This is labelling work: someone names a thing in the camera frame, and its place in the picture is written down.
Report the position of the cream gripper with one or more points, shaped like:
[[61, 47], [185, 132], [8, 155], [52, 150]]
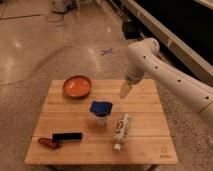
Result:
[[125, 89]]

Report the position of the orange ceramic bowl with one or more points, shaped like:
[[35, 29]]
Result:
[[77, 86]]

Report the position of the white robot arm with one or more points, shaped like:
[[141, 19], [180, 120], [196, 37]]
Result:
[[142, 57]]

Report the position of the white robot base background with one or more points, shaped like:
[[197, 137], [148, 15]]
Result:
[[62, 6]]

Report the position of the white cup with blue cloth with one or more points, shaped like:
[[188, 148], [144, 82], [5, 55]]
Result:
[[101, 111]]

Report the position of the wooden table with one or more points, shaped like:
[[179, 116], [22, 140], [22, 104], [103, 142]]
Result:
[[148, 141]]

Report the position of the white plastic bottle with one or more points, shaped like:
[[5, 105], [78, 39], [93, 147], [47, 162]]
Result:
[[121, 131]]

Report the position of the black box on floor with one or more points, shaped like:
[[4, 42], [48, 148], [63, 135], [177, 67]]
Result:
[[130, 31]]

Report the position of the black rectangular block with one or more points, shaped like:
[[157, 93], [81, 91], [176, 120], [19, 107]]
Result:
[[67, 136]]

